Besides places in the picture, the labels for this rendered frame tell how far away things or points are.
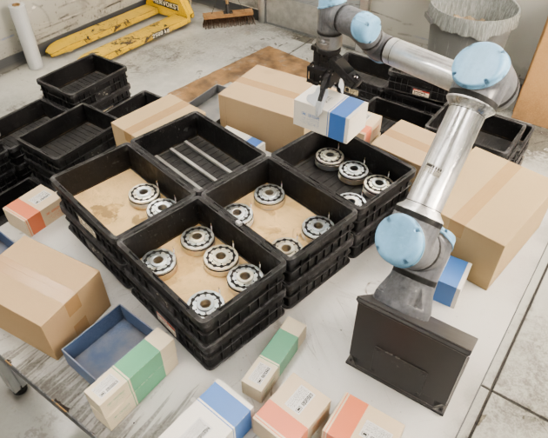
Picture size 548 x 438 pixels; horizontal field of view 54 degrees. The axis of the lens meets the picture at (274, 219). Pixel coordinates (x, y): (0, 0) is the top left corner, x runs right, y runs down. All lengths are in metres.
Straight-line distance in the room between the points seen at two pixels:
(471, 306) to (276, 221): 0.66
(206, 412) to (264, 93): 1.33
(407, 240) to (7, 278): 1.10
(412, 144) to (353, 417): 1.07
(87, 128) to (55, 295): 1.48
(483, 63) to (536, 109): 2.80
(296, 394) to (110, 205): 0.88
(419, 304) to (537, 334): 1.38
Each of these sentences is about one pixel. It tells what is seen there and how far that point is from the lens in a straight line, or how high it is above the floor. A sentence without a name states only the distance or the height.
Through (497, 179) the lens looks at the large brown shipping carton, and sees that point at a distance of 1.91.
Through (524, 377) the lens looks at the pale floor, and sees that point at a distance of 2.54.
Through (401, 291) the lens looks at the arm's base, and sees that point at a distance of 1.36.
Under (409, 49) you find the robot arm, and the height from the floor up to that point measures 1.35.
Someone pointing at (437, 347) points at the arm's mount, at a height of 0.95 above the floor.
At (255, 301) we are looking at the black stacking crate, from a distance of 1.46.
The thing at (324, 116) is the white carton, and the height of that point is 1.11.
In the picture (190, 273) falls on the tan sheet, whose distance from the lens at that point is 1.57.
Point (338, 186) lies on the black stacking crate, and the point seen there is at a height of 0.83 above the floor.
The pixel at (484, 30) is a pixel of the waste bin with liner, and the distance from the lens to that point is 3.66.
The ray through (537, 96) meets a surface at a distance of 4.06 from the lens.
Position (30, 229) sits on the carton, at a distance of 2.01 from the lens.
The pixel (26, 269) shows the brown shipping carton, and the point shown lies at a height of 0.86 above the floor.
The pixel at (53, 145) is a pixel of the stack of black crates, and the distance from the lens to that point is 2.84.
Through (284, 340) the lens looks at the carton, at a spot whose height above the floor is 0.76.
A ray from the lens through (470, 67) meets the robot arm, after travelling 1.29.
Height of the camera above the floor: 2.00
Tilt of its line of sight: 43 degrees down
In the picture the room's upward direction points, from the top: straight up
